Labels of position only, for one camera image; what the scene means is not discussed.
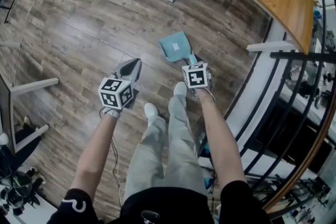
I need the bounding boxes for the person's right forearm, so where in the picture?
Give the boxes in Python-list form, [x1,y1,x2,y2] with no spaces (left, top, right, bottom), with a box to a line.
[195,88,247,192]

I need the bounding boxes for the person's white shoe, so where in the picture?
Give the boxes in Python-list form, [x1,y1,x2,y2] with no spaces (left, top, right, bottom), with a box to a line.
[144,102,159,124]
[173,81,188,100]

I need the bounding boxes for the black rack stand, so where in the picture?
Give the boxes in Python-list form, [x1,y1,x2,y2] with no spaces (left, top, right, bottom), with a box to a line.
[3,0,20,25]

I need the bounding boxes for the black equipment pile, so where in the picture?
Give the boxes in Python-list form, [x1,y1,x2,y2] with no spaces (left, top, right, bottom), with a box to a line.
[0,167,46,216]

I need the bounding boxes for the blue plastic item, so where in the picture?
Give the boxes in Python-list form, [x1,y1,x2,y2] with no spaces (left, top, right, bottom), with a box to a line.
[204,177,219,194]

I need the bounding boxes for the person's left forearm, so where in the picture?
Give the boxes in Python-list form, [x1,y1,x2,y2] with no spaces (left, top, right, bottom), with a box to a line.
[70,112,121,202]

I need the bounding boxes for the person's left white shoe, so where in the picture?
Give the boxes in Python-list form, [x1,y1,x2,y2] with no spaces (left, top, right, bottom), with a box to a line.
[144,102,159,124]

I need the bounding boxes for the black railing with wooden handrail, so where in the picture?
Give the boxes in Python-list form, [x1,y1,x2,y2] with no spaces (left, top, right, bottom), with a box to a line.
[224,0,336,218]

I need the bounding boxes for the grey wrist strap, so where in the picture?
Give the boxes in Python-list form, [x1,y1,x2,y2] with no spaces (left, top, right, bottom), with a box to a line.
[103,106,122,120]

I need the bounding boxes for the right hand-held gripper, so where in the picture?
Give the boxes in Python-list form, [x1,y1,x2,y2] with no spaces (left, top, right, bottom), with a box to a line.
[182,62,213,90]

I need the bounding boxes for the person's grey trousers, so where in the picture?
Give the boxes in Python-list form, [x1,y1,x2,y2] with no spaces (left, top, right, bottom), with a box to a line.
[123,94,211,202]

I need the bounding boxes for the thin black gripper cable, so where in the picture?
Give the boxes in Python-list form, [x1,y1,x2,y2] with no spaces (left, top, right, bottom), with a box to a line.
[99,107,124,207]

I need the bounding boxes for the person's black shirt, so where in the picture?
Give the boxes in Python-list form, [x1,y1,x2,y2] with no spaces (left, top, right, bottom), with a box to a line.
[47,179,271,224]

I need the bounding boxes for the black chest mount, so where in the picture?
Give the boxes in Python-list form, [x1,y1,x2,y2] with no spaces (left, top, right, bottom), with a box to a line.
[140,210,161,224]

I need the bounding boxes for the person's right white shoe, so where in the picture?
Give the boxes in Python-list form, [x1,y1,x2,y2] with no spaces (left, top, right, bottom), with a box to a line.
[173,81,188,100]

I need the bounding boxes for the brown desk with white legs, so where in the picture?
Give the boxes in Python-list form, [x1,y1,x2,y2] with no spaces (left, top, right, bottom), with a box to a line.
[0,76,60,153]

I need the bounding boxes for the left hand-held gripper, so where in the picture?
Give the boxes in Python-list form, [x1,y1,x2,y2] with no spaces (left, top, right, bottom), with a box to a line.
[98,58,143,111]

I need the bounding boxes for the teal dustpan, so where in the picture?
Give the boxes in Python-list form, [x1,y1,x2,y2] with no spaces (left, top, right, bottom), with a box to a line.
[158,30,198,65]

